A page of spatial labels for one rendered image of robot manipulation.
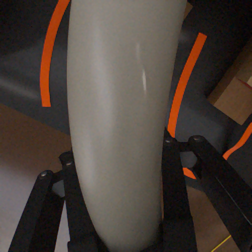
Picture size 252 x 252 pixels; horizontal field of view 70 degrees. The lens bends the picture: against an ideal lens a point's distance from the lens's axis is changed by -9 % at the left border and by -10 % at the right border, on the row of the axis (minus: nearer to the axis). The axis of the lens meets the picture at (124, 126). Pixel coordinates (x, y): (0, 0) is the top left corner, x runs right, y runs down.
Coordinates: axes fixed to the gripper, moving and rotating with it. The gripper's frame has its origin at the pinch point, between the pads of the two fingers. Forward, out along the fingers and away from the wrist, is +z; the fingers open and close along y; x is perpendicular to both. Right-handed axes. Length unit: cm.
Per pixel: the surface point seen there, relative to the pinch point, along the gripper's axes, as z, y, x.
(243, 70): 67, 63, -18
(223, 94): 71, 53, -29
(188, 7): 68, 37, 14
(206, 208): 85, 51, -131
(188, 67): 81, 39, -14
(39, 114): 87, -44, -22
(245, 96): 70, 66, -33
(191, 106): 82, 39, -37
